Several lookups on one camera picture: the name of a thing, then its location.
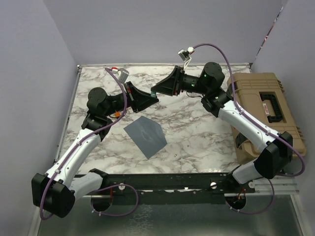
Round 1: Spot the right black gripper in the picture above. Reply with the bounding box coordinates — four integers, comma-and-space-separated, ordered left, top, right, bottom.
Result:
151, 66, 209, 96

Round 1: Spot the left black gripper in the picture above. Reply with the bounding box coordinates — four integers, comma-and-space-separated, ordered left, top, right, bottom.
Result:
104, 81, 159, 117

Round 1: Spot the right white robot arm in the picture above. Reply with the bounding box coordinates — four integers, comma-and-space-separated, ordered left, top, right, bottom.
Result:
151, 62, 293, 192

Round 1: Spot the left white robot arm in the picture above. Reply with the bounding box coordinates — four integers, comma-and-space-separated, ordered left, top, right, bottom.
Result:
31, 82, 159, 220

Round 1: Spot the tan plastic tool case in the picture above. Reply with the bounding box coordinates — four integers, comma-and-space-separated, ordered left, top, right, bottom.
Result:
233, 73, 307, 156

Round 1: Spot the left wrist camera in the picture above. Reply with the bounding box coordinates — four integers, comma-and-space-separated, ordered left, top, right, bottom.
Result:
111, 67, 129, 84

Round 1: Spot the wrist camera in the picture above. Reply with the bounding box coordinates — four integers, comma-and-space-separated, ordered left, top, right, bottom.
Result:
111, 67, 129, 84
178, 47, 195, 70

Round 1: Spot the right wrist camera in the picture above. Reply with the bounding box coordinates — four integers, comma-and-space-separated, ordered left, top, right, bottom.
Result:
178, 47, 195, 70

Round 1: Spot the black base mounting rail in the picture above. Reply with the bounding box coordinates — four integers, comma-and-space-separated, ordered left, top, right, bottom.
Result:
50, 168, 256, 205

